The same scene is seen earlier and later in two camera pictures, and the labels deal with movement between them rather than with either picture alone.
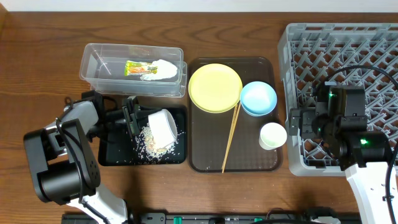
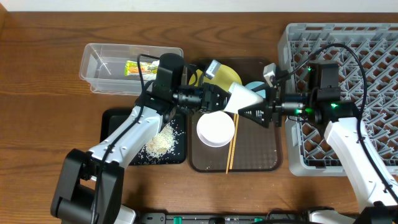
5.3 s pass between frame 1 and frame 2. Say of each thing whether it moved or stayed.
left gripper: moved
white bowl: moved
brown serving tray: stayed
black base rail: stayed
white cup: moved
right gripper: moved
